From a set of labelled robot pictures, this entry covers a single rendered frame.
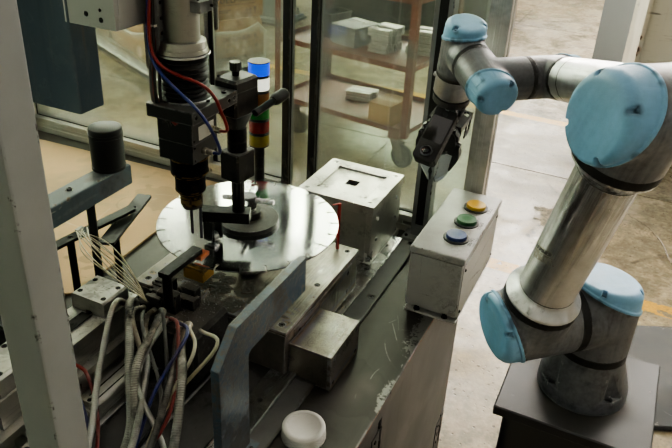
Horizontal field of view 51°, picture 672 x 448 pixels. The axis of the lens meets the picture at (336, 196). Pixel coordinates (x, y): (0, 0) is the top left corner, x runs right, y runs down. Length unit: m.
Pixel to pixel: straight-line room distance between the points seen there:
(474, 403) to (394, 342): 1.04
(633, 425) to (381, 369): 0.43
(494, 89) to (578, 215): 0.31
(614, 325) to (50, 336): 0.86
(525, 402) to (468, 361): 1.23
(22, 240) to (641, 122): 0.63
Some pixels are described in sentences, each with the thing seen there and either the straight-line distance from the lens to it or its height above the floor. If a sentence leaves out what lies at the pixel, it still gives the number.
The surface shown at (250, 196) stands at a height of 1.00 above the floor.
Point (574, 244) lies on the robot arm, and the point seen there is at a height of 1.12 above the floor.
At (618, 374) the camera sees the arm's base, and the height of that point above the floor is 0.82.
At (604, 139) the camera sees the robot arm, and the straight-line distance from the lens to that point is 0.86.
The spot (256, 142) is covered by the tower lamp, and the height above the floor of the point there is 0.98.
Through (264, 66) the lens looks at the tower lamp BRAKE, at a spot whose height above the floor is 1.15.
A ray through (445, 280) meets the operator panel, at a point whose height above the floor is 0.84.
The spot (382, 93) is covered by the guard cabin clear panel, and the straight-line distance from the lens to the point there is 1.61.
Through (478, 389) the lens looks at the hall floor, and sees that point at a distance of 2.42.
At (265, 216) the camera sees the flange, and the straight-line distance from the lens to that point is 1.30.
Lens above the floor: 1.60
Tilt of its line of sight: 28 degrees down
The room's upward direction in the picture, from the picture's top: 3 degrees clockwise
